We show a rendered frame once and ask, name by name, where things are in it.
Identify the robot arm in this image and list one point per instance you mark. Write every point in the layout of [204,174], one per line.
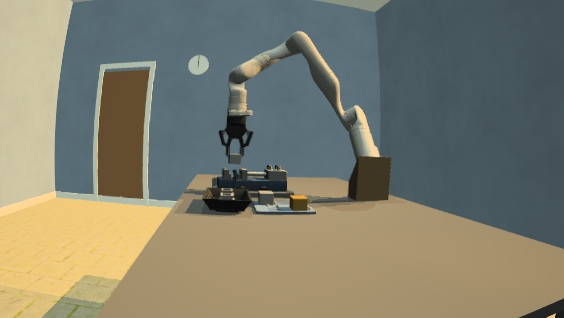
[299,42]

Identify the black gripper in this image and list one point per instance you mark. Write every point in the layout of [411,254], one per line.
[236,128]

